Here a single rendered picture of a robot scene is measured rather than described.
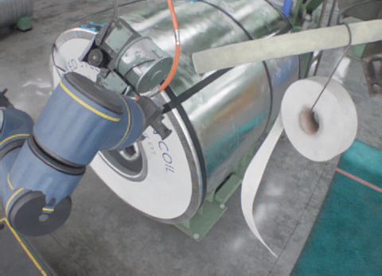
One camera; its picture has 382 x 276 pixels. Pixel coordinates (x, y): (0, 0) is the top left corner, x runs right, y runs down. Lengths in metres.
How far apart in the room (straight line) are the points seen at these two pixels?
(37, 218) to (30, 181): 0.06
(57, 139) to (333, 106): 0.43
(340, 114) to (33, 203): 0.50
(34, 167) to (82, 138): 0.09
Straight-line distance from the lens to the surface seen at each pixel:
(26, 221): 0.47
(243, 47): 0.43
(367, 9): 0.54
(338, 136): 0.51
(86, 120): 0.38
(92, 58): 0.95
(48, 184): 0.43
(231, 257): 1.95
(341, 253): 2.22
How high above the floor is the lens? 1.76
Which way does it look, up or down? 41 degrees down
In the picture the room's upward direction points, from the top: 2 degrees clockwise
